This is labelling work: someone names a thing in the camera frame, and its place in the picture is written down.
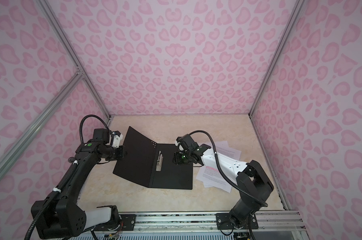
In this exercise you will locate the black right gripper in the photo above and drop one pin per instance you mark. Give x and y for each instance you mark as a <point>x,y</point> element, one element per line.
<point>177,160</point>

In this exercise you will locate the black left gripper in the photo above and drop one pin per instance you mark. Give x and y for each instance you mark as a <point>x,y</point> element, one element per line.
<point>122,153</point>

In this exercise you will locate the blue folder with black inside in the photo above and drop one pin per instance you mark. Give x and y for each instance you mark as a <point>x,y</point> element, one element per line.
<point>151,165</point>

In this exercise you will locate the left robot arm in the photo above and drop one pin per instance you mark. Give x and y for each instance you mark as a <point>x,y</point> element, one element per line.
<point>59,216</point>

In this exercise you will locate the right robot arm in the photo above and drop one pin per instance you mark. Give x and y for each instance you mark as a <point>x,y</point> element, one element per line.
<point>249,179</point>

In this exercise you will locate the silver folder clip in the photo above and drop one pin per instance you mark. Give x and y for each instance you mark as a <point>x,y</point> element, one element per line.
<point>159,162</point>

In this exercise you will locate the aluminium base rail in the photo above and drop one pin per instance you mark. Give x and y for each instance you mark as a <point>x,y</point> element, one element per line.
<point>264,225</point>

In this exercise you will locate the aluminium diagonal wall bar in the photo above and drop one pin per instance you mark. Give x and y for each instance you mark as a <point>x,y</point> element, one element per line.
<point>9,158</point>

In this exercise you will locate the aluminium corner post left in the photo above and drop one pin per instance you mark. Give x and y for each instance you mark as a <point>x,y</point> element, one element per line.
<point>53,21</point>

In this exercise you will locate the aluminium corner post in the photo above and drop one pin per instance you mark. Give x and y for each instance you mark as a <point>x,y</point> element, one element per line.
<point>53,21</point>
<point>286,34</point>

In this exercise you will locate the aluminium corner post right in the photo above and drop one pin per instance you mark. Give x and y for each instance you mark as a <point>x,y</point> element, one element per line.
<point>286,34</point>

